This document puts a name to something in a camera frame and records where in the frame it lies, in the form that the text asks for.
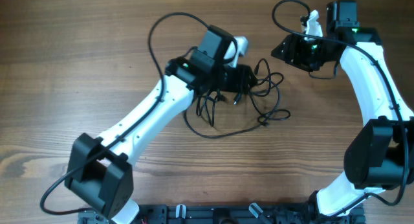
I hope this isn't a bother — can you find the black HDMI cable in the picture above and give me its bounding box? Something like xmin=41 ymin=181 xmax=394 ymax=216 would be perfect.
xmin=232 ymin=58 xmax=291 ymax=128

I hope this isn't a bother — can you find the black USB cable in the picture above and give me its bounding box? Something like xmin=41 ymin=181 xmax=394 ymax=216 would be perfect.
xmin=182 ymin=87 xmax=269 ymax=140

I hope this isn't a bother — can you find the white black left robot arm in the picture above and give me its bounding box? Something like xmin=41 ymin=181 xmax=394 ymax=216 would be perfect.
xmin=65 ymin=25 xmax=257 ymax=223

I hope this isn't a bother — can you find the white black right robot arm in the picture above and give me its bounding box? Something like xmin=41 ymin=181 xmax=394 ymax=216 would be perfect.
xmin=271 ymin=0 xmax=413 ymax=219

